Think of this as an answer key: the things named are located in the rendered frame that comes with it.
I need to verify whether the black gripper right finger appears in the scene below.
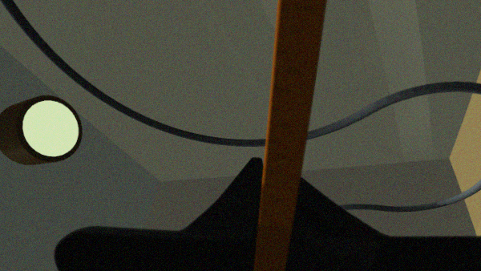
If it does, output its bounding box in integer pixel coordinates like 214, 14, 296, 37
285, 178, 481, 271

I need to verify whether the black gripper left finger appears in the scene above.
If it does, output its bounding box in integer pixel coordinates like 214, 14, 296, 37
54, 157, 264, 271

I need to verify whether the grey loop with orange handle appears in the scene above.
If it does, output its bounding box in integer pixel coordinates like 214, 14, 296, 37
254, 0, 327, 271

